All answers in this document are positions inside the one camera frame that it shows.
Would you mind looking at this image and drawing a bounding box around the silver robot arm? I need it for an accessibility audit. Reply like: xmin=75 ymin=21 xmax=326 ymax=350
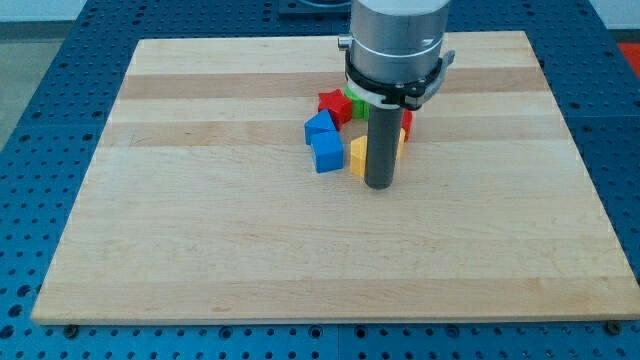
xmin=338 ymin=0 xmax=450 ymax=83

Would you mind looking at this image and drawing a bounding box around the blue cube block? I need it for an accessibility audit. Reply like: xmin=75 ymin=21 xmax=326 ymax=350
xmin=311 ymin=131 xmax=344 ymax=173

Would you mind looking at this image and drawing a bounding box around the yellow hexagon block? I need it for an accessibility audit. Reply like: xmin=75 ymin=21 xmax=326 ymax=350
xmin=349 ymin=135 xmax=367 ymax=179

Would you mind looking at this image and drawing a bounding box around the blue pentagon block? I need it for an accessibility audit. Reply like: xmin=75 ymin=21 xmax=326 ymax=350
xmin=304 ymin=110 xmax=336 ymax=145

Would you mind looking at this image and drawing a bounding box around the red star block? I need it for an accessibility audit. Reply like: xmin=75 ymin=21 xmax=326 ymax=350
xmin=318 ymin=89 xmax=353 ymax=131

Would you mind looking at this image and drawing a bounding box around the green block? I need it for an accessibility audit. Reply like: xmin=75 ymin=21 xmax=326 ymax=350
xmin=343 ymin=86 xmax=369 ymax=121

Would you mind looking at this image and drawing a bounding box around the yellow block behind rod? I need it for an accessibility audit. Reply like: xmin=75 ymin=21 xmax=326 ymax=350
xmin=396 ymin=127 xmax=406 ymax=160

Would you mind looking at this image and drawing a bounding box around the wooden board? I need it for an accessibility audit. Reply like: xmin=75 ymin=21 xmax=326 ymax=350
xmin=31 ymin=31 xmax=639 ymax=325

